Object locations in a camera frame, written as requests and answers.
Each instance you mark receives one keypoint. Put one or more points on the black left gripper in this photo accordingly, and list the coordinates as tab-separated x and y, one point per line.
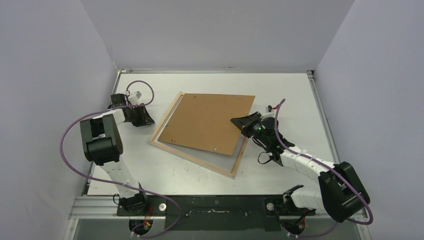
145	119

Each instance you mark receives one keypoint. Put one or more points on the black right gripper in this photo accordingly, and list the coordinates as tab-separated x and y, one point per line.
250	124

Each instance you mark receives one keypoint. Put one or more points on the light wooden picture frame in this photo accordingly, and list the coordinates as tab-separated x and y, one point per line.
197	127

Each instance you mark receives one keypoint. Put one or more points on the brown frame backing board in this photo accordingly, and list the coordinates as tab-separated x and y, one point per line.
203	121

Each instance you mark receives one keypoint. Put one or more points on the white photo paper sheet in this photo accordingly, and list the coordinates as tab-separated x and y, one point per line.
226	165

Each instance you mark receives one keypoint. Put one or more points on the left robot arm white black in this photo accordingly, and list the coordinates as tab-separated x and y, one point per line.
102	144

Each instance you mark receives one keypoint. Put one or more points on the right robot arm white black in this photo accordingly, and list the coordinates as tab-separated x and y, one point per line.
341	193

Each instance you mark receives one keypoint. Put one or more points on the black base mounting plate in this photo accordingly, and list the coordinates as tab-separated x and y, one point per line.
229	223

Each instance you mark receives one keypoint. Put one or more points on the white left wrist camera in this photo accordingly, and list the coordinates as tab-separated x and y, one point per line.
134	98

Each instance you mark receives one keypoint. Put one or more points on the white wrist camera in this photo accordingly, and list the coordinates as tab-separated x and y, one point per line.
134	98
271	109

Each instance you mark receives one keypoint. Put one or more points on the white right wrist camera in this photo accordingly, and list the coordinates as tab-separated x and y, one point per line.
271	109

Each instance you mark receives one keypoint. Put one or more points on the aluminium front rail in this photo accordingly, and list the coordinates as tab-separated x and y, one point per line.
99	208

